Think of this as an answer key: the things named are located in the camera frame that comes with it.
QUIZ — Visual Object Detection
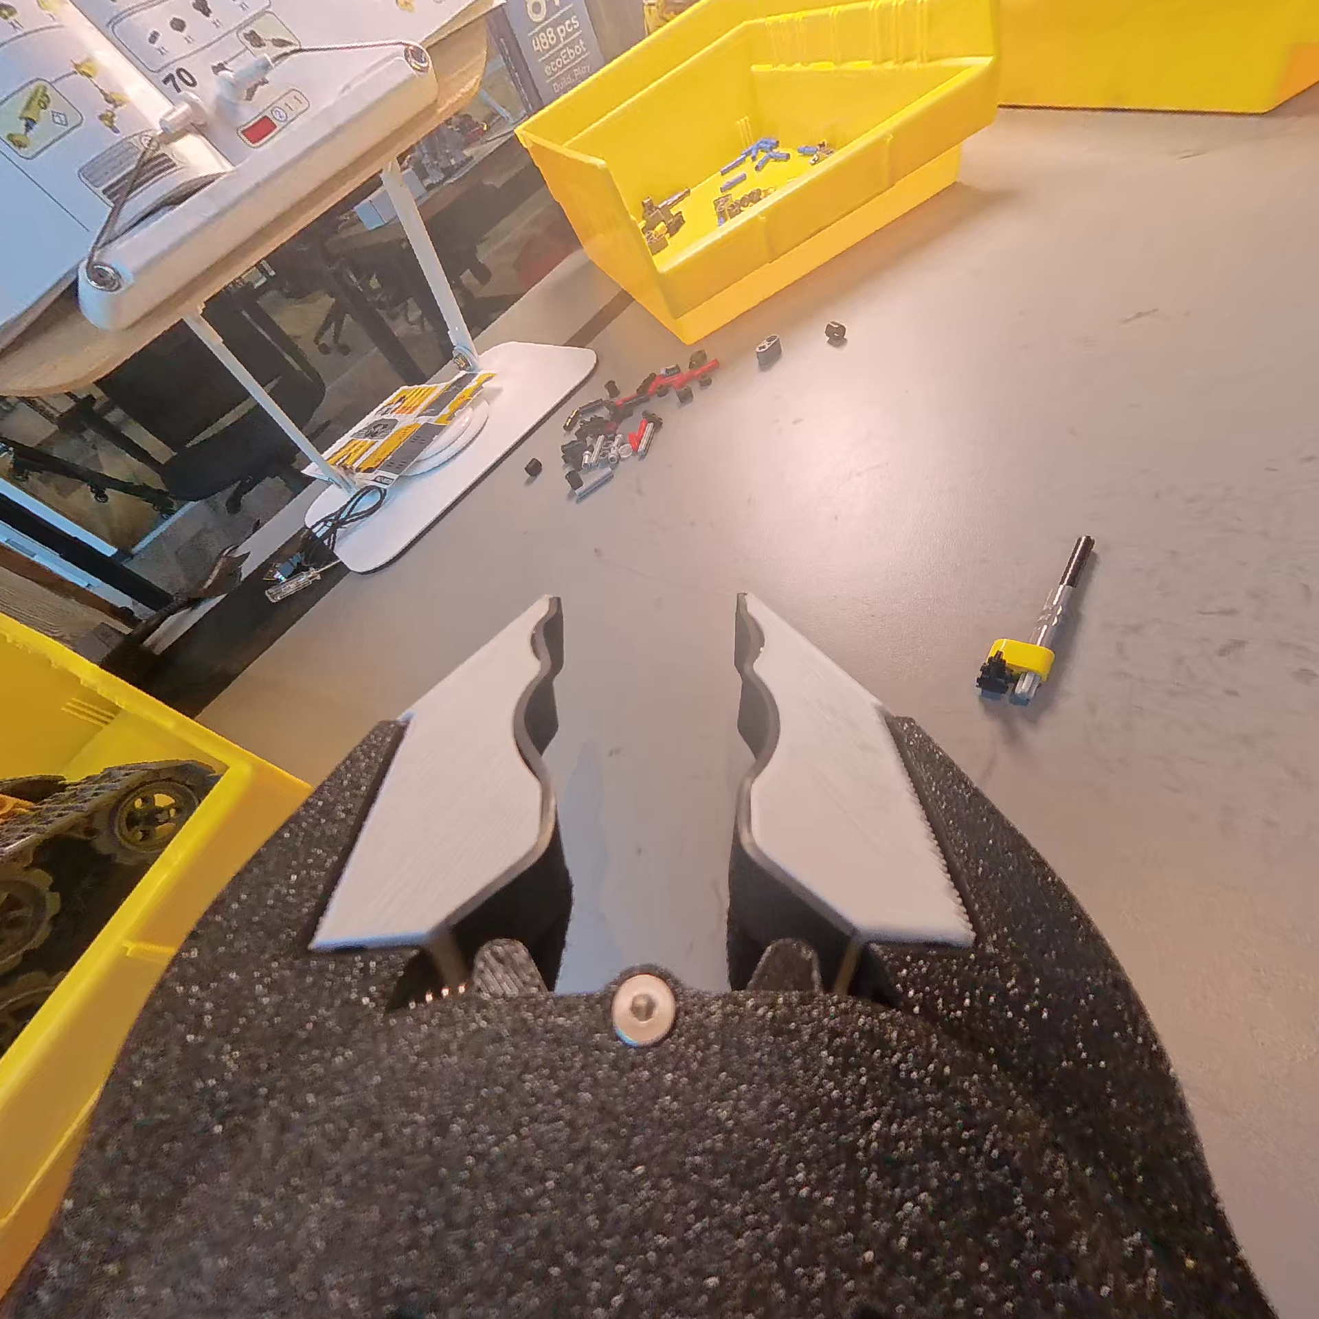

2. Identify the white round disc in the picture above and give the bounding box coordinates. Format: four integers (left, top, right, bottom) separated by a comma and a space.
412, 400, 492, 475

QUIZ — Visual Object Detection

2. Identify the robot kit cardboard box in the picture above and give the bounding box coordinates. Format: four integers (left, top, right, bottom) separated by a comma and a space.
484, 0, 620, 110

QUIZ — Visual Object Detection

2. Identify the pile of loose building pieces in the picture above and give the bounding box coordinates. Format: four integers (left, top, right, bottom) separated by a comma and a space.
561, 350, 722, 502

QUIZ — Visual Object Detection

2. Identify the group of blue black pieces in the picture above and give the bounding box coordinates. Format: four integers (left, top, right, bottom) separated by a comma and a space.
639, 133, 835, 254

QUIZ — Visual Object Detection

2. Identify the open instruction booklet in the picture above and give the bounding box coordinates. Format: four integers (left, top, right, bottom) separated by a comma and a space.
0, 0, 496, 320

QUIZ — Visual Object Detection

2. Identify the grey desk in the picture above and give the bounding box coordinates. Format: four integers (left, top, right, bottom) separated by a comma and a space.
196, 97, 1319, 1319

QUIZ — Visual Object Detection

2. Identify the yellow printed leaflet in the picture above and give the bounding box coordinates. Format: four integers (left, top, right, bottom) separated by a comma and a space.
324, 370, 496, 482

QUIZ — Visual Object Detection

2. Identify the yellow bin with toy vehicle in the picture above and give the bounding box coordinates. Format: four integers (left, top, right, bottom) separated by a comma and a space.
0, 612, 313, 1259

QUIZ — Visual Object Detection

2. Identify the black office chair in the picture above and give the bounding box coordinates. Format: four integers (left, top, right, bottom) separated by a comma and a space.
93, 298, 331, 516

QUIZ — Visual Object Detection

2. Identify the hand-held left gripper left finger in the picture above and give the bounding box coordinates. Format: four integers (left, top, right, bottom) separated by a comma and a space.
309, 595, 573, 995

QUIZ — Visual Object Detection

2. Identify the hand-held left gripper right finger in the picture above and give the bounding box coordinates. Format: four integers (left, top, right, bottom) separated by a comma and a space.
726, 592, 977, 995

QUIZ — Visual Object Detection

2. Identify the empty yellow plastic bin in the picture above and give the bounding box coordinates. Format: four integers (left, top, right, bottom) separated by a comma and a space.
994, 0, 1319, 114

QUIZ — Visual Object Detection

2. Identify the black cable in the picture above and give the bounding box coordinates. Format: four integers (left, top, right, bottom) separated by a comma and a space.
303, 483, 390, 563

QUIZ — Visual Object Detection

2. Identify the yellow bin with small pieces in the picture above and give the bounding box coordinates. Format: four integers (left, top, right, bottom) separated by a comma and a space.
515, 0, 1004, 347

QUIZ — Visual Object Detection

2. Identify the grey axle pin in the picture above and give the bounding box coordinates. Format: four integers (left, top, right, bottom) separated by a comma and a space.
1013, 535, 1096, 708

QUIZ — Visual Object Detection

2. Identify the white book stand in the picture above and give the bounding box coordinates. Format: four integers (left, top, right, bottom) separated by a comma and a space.
0, 20, 600, 574

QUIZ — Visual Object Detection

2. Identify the yellow tracked toy vehicle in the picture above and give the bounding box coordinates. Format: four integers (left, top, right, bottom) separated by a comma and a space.
0, 760, 225, 1052

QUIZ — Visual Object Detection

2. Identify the small screwdriver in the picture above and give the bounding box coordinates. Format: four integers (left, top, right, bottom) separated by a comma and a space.
262, 560, 342, 604

